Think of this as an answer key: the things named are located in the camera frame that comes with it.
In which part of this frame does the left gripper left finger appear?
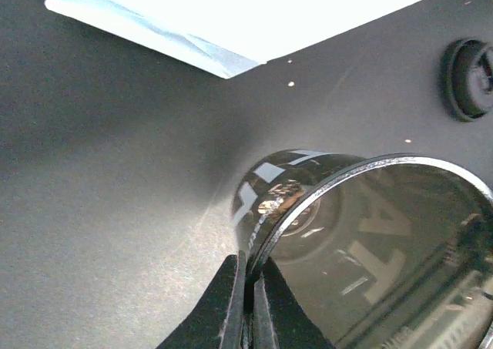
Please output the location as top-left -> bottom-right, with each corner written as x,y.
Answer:
159,251 -> 247,349

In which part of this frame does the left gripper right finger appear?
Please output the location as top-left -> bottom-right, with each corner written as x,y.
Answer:
252,259 -> 333,349

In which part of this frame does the light blue paper bag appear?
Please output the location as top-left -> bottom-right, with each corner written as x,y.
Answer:
45,0 -> 421,79

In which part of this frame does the black coffee lid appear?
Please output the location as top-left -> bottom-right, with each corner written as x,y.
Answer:
440,38 -> 492,122

